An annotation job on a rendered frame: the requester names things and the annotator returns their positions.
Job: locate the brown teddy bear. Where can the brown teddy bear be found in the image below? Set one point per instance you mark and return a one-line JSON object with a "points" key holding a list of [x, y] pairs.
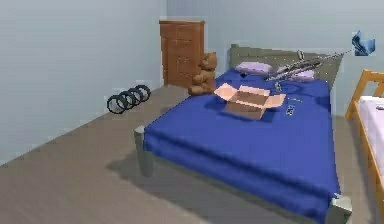
{"points": [[204, 76]]}

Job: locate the open cardboard box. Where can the open cardboard box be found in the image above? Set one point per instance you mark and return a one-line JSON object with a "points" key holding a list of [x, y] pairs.
{"points": [[248, 100]]}

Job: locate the brown wooden chest of drawers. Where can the brown wooden chest of drawers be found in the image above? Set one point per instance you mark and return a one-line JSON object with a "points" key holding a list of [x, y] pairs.
{"points": [[181, 50]]}

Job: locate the black dumbbell rings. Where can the black dumbbell rings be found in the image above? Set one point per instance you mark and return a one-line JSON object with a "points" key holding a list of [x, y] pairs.
{"points": [[128, 98]]}

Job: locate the lilac pillow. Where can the lilac pillow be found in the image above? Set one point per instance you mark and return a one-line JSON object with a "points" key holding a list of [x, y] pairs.
{"points": [[253, 68], [302, 75]]}

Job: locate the small black remote control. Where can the small black remote control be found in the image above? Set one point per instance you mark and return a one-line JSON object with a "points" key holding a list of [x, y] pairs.
{"points": [[290, 110]]}

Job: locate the orange wooden bed white mattress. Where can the orange wooden bed white mattress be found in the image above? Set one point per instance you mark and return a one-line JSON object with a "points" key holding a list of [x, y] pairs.
{"points": [[368, 126]]}

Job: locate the small dark item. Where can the small dark item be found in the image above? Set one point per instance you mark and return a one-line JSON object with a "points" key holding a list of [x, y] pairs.
{"points": [[380, 107]]}

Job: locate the blue bed with grey frame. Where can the blue bed with grey frame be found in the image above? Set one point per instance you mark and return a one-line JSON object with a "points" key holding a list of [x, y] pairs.
{"points": [[240, 146]]}

